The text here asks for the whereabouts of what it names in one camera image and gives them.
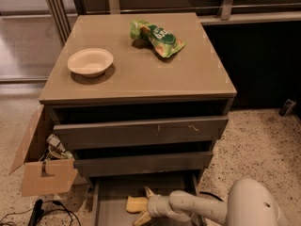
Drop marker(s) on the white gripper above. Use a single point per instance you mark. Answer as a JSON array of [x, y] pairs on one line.
[[155, 204]]

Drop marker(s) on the yellow sponge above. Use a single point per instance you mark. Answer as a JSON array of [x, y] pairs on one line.
[[136, 204]]

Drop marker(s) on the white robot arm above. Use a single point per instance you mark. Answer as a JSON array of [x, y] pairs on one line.
[[249, 204]]

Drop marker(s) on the grey bottom drawer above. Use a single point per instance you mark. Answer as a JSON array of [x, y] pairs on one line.
[[111, 194]]

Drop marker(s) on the grey drawer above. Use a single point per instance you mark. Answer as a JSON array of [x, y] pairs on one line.
[[143, 164], [138, 133], [111, 194]]

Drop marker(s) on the grey middle drawer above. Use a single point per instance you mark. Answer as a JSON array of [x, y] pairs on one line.
[[143, 164]]

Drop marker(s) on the grey top drawer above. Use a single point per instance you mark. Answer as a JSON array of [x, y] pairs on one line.
[[138, 133]]

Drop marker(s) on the grey drawer cabinet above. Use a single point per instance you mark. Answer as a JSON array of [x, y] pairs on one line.
[[139, 85]]

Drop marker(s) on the crumpled items in box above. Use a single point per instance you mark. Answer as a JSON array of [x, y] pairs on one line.
[[56, 148]]

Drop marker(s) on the black power strip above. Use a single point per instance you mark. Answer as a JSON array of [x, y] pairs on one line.
[[36, 213]]

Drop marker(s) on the brown cardboard box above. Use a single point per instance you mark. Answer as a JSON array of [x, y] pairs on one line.
[[41, 177]]

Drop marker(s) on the white paper bowl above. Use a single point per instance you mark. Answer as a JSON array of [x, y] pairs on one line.
[[90, 62]]

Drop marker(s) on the green chip bag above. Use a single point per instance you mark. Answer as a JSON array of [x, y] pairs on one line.
[[164, 43]]

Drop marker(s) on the dark floor bracket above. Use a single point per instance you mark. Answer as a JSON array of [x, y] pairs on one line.
[[287, 107]]

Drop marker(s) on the metal railing frame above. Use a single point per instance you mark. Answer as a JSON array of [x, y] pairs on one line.
[[210, 12]]

